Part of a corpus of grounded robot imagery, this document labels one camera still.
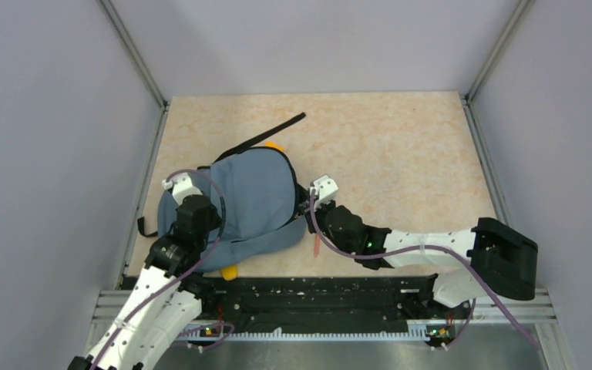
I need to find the yellow grey pencil sharpener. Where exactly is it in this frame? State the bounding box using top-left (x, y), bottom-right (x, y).
top-left (220, 265), bottom-right (238, 281)

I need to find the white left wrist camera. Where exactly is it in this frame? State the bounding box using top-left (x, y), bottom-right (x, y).
top-left (162, 171), bottom-right (203, 204)

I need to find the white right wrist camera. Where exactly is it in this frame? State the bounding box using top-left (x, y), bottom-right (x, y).
top-left (310, 175), bottom-right (338, 204)

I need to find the blue grey student backpack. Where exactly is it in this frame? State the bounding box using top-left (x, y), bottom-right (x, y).
top-left (149, 113), bottom-right (308, 273)

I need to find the orange pen upright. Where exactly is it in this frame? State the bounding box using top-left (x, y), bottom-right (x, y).
top-left (313, 235), bottom-right (321, 258)

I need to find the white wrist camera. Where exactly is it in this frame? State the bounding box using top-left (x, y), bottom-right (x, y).
top-left (162, 171), bottom-right (203, 204)
top-left (310, 175), bottom-right (338, 204)

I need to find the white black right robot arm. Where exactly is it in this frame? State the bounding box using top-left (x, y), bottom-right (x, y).
top-left (302, 200), bottom-right (538, 318)

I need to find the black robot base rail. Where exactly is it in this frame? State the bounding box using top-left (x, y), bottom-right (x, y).
top-left (179, 274), bottom-right (470, 335)

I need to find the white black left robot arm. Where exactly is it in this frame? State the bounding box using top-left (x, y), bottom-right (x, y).
top-left (69, 195), bottom-right (226, 369)

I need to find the colourful sticky note stack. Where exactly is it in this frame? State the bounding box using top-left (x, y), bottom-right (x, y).
top-left (264, 141), bottom-right (284, 153)

